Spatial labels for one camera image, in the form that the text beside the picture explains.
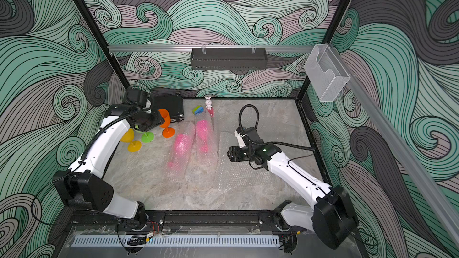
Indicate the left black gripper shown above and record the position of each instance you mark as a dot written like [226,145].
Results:
[158,120]

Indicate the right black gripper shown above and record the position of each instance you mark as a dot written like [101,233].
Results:
[235,153]

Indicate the green plastic wine glass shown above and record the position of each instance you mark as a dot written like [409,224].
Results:
[146,136]

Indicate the yellow wine glass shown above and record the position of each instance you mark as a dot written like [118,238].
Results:
[132,144]

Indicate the orange plastic wine glass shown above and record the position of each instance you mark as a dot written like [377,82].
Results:
[167,130]

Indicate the bubble wrap of yellow glass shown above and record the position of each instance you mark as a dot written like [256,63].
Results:
[232,175]

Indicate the magenta wine glass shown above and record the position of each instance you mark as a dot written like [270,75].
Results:
[203,129]

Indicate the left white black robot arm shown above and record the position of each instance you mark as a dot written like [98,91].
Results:
[82,186]

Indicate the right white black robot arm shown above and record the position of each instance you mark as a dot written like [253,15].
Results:
[328,213]

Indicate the bubble wrap of pink glass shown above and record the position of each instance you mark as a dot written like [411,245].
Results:
[184,128]

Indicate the pink wine glass left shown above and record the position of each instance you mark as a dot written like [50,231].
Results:
[181,152]

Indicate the black hard case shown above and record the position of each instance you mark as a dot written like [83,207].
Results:
[173,104]

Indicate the green blue toy block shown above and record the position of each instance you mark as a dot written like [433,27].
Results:
[198,109]

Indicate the small bunny figurine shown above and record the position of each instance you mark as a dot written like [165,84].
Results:
[208,102]

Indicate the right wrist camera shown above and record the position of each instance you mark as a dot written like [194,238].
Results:
[247,136]

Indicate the aluminium back wall rail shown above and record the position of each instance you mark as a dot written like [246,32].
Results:
[188,48]

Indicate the aluminium wall rail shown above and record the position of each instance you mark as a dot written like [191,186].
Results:
[420,124]
[188,48]

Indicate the black perforated wall tray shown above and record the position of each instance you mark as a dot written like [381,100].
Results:
[239,59]

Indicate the black front mounting rail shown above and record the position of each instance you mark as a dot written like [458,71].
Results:
[195,217]

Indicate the white slotted cable duct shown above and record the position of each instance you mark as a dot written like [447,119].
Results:
[180,241]

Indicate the clear plastic wall bin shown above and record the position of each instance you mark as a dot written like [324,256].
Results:
[326,71]

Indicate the aluminium right wall rail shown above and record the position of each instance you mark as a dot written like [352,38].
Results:
[420,124]

